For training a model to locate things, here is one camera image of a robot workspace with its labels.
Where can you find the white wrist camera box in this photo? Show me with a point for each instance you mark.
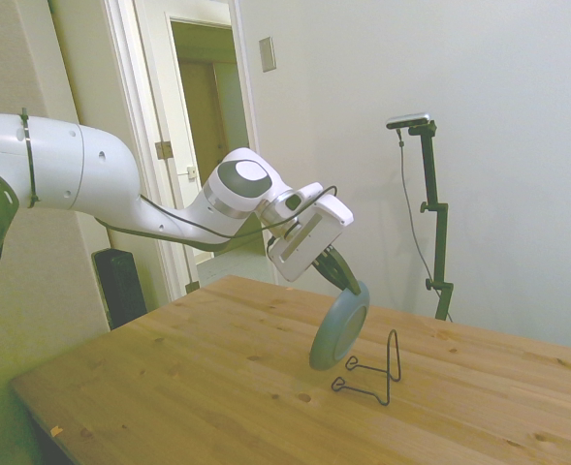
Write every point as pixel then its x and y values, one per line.
pixel 295 201

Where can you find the brown wooden hallway door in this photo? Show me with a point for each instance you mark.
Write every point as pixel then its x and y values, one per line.
pixel 202 131

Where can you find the grey exterior camera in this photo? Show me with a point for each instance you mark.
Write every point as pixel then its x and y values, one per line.
pixel 408 120

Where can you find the black ribbed floor appliance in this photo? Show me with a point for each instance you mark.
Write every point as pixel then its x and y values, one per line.
pixel 120 290

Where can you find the beige open door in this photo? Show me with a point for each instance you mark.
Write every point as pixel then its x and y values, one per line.
pixel 79 58

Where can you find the metal door strike plate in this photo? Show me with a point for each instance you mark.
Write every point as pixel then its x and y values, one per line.
pixel 191 172

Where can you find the black camera stand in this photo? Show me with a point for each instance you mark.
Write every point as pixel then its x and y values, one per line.
pixel 440 232

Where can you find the beige wall switch plate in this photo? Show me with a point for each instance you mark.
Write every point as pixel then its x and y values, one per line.
pixel 267 54

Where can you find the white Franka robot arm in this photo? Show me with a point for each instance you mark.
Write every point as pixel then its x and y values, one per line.
pixel 96 164

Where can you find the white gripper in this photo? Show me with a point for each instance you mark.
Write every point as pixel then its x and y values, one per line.
pixel 309 237

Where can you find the white door frame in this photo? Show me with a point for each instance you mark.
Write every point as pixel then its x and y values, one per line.
pixel 125 72

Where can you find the brass door hinge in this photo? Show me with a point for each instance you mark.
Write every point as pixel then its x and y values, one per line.
pixel 164 149

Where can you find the grey-green round plate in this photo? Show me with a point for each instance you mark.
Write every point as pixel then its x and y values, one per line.
pixel 338 329

